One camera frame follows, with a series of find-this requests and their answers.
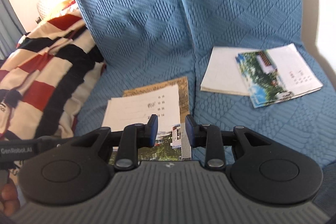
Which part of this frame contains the landscape photo booklet top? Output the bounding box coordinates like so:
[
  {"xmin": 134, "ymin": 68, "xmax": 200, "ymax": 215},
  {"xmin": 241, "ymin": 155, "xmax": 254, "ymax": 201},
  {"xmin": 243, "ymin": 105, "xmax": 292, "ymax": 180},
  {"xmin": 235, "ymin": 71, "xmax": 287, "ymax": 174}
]
[{"xmin": 237, "ymin": 43, "xmax": 324, "ymax": 104}]

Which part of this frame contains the beige sofa armrest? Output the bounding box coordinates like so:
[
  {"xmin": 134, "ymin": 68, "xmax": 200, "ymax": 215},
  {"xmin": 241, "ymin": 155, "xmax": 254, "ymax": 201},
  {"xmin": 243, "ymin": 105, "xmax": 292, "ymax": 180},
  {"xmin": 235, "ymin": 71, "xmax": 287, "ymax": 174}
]
[{"xmin": 301, "ymin": 0, "xmax": 335, "ymax": 86}]

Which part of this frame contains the person left hand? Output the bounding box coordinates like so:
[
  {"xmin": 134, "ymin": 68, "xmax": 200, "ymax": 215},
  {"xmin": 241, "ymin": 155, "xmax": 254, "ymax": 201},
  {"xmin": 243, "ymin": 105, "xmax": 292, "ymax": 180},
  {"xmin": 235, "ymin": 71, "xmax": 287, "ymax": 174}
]
[{"xmin": 1, "ymin": 178, "xmax": 21, "ymax": 217}]

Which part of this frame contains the brown white cover book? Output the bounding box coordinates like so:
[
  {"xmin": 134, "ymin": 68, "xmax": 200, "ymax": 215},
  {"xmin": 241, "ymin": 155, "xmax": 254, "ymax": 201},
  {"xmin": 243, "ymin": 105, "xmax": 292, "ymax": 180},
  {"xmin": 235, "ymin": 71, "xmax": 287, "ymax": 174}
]
[{"xmin": 123, "ymin": 76, "xmax": 191, "ymax": 160}]

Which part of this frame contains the red black cream striped blanket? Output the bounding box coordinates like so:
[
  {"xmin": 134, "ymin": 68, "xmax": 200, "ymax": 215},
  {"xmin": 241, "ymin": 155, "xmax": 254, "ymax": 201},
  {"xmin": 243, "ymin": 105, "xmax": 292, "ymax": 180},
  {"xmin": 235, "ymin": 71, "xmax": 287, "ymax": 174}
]
[{"xmin": 1, "ymin": 9, "xmax": 104, "ymax": 140}]

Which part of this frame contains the grey window curtain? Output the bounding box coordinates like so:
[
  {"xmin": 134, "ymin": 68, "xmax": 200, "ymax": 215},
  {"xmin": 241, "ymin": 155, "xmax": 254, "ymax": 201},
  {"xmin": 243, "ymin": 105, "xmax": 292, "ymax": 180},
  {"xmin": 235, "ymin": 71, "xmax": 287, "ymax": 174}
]
[{"xmin": 0, "ymin": 0, "xmax": 26, "ymax": 59}]

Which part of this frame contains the blue textured sofa cover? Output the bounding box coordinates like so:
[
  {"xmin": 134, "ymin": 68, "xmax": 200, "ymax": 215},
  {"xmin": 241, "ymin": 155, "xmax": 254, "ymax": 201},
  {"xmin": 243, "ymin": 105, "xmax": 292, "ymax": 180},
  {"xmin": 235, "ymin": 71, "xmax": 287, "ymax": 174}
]
[{"xmin": 75, "ymin": 0, "xmax": 335, "ymax": 167}]

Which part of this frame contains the landscape photo booklet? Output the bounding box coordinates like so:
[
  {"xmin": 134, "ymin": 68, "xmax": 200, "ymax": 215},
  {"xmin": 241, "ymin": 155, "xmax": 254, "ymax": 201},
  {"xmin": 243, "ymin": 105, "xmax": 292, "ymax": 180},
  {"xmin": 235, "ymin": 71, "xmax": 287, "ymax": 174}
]
[
  {"xmin": 236, "ymin": 51, "xmax": 294, "ymax": 108},
  {"xmin": 102, "ymin": 84, "xmax": 182, "ymax": 161},
  {"xmin": 237, "ymin": 43, "xmax": 324, "ymax": 104}
]

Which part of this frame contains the purple cover white book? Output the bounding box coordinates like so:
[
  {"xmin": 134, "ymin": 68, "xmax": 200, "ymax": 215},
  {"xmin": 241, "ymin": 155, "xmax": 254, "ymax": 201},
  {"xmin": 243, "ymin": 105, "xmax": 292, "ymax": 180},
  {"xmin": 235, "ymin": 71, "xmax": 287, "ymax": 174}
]
[{"xmin": 201, "ymin": 47, "xmax": 259, "ymax": 96}]

